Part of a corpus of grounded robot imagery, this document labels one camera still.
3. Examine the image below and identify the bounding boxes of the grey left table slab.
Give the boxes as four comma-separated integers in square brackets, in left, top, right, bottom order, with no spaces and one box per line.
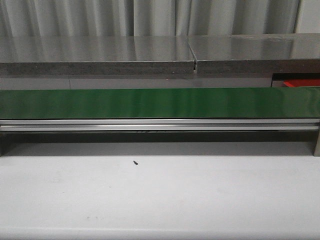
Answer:
[0,36,195,76]

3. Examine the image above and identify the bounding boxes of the grey table slab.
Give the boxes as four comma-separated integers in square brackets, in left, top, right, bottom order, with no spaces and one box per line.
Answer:
[188,33,320,75]
[0,36,195,76]

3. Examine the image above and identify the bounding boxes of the red plastic tray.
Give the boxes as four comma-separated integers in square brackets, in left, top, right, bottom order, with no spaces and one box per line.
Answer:
[283,79,320,88]

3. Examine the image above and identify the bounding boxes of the green conveyor belt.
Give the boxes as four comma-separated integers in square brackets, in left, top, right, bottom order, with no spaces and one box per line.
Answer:
[0,87,320,120]

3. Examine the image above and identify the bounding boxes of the grey right table slab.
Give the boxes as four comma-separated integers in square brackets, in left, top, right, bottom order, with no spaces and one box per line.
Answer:
[188,33,320,75]

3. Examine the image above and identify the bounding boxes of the right conveyor support leg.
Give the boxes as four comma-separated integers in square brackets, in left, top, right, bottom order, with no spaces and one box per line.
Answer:
[312,118,320,157]

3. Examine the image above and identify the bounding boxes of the grey pleated curtain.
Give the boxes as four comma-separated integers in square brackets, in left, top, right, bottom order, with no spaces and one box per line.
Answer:
[0,0,300,37]

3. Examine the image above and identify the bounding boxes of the aluminium conveyor frame rail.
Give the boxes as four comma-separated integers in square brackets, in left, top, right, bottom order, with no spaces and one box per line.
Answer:
[0,118,320,132]

